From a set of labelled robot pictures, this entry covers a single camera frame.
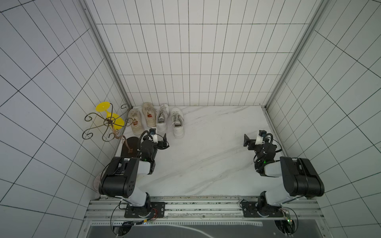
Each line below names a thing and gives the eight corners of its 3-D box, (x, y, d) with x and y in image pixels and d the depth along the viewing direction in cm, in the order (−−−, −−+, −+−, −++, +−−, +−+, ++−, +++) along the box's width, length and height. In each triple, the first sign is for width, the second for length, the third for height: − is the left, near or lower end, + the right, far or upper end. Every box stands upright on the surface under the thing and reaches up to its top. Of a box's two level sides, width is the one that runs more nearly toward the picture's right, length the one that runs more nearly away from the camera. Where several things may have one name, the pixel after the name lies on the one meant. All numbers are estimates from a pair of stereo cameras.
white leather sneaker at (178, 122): (171, 138, 102) (169, 130, 94) (174, 111, 118) (172, 103, 111) (184, 138, 102) (183, 130, 94) (185, 111, 118) (184, 103, 111)
